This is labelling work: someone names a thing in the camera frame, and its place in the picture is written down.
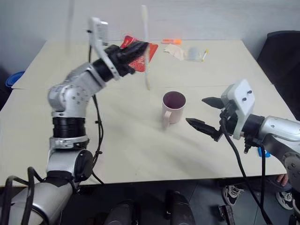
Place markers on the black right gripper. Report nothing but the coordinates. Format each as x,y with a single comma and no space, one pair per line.
229,118

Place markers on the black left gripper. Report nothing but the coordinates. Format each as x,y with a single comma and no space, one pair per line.
122,63

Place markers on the white toothbrush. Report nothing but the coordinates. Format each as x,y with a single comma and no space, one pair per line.
147,70

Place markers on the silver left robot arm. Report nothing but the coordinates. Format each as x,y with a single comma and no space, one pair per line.
68,93

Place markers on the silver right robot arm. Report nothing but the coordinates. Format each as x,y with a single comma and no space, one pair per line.
276,131

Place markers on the blue tag on arm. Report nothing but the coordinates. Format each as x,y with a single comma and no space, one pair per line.
262,152

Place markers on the pink mug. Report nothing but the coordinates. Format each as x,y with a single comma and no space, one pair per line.
172,112

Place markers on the red plastic package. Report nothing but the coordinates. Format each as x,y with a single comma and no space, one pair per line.
138,63

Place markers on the orange marker pen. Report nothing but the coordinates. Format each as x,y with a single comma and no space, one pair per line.
172,41

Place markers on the beige cloth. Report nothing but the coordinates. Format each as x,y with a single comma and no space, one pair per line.
174,51

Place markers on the clear plastic bag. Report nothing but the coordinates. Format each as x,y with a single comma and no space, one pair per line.
193,54

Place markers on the yellow capped white tube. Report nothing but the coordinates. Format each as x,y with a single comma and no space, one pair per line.
205,55

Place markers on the black and white sneaker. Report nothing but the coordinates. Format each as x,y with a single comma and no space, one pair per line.
232,194
284,200

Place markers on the black chair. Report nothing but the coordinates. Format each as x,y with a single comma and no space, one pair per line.
281,61

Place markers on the dark rounded shape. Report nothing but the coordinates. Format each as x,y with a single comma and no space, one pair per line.
119,213
179,208

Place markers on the bystander bare hand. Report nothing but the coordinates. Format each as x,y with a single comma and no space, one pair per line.
283,180

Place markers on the blue round container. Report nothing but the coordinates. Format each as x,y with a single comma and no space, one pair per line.
14,79

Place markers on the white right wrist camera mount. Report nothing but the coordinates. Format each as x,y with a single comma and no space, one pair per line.
243,100

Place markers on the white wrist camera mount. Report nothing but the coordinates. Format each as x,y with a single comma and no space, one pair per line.
98,35
243,100

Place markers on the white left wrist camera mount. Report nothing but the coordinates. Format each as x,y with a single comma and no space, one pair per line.
98,35

